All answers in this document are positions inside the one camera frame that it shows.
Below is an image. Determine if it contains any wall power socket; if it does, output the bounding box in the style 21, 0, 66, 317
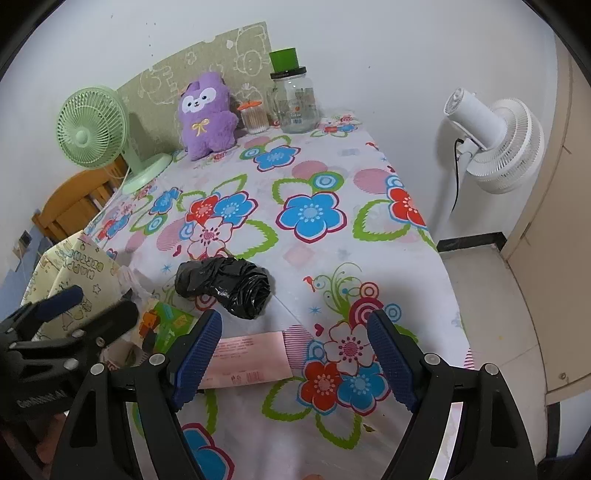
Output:
19, 231, 32, 247

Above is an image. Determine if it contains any yellow fabric storage box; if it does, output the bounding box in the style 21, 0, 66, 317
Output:
21, 231, 123, 340

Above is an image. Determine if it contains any green desk fan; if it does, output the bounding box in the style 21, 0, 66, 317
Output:
56, 86, 172, 195

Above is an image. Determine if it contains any pink cloth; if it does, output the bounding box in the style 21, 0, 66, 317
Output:
198, 332, 293, 390

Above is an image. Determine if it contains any beige cabinet door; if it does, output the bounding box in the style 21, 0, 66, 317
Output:
502, 42, 590, 404

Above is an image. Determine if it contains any black fan power cable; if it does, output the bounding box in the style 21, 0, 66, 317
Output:
450, 137, 465, 214

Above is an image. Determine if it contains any purple plush toy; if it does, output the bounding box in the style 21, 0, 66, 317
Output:
177, 72, 238, 161

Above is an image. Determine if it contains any floral plastic tablecloth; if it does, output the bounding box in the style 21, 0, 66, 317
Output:
87, 114, 474, 479

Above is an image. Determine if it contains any toothpick holder orange lid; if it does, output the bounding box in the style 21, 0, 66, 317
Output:
238, 101, 270, 135

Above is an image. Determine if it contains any green patterned wall board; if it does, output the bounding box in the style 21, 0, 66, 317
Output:
117, 22, 271, 159

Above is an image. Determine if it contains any white floor fan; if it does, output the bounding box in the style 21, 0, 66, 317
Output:
444, 87, 546, 195

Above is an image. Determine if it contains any black plastic bag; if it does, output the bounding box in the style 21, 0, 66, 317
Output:
174, 257, 271, 320

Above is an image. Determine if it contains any wooden chair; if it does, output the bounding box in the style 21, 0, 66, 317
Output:
31, 155, 127, 243

